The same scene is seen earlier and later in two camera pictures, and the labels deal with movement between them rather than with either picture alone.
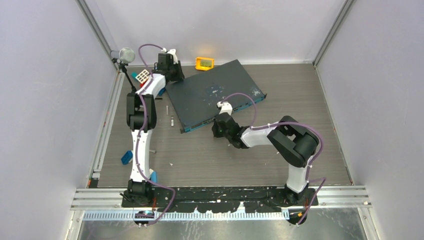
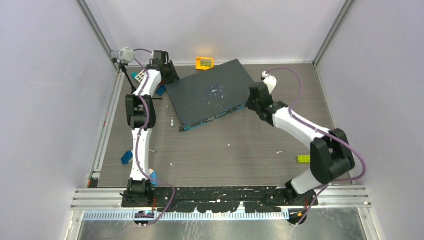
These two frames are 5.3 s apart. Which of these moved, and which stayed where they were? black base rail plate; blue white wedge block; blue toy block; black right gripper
Moved: black right gripper
Stayed: blue toy block; blue white wedge block; black base rail plate
